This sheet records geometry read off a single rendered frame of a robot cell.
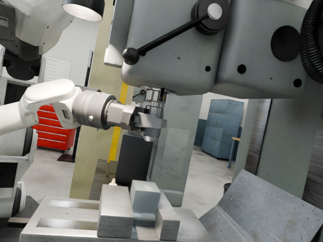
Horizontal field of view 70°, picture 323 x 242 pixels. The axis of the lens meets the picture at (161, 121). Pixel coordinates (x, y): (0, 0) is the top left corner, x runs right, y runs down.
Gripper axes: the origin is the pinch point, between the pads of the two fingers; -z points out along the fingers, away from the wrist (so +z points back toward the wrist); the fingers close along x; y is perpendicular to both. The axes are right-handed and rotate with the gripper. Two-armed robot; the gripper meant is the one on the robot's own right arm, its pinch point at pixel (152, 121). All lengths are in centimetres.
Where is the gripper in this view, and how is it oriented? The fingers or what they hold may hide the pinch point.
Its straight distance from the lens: 54.1
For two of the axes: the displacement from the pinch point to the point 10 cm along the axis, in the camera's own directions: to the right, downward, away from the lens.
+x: 2.1, -0.1, 9.8
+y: -1.9, 9.8, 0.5
